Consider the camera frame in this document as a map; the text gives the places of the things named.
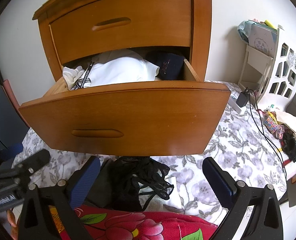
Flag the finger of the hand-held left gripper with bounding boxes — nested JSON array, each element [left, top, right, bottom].
[[0, 143, 23, 161], [13, 149, 51, 177]]

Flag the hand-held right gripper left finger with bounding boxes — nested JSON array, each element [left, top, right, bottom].
[[18, 156, 101, 240]]

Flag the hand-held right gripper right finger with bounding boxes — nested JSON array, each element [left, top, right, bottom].
[[202, 157, 283, 240]]

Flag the black lace garment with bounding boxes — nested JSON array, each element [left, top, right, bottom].
[[110, 156, 175, 212]]

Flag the navy embroidered garment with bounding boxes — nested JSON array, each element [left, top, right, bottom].
[[146, 51, 187, 82]]

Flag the person's left hand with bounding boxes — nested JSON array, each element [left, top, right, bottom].
[[7, 209, 19, 227]]

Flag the grey floral blanket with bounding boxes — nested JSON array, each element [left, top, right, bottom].
[[12, 80, 288, 226]]

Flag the flat white cloth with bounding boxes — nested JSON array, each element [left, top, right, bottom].
[[137, 174, 184, 210]]

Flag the pink board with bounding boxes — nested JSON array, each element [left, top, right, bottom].
[[2, 78, 23, 111]]

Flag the red printed blanket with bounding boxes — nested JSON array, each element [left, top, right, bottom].
[[48, 203, 219, 240]]

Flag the colourful packet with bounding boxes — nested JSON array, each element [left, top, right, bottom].
[[262, 114, 280, 133]]

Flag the white power strip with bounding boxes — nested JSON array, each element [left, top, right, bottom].
[[227, 92, 246, 115]]

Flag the black lace item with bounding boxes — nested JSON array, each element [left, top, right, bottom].
[[280, 131, 296, 163]]

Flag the black charger adapter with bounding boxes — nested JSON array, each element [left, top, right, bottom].
[[236, 87, 250, 108]]

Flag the white gloves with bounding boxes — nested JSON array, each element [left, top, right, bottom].
[[62, 65, 85, 91]]

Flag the white garment with black band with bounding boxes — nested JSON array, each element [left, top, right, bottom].
[[73, 49, 161, 91]]

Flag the white shelf rack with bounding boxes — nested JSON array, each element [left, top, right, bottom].
[[237, 44, 274, 98]]

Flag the white lattice storage rack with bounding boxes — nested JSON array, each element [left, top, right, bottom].
[[260, 25, 296, 111]]

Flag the wooden nightstand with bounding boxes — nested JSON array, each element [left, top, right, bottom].
[[32, 0, 215, 85]]

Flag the shallow wooden drawer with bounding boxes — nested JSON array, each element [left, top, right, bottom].
[[49, 0, 194, 65]]

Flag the black charger cable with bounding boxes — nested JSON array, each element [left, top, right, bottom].
[[245, 88, 288, 181]]

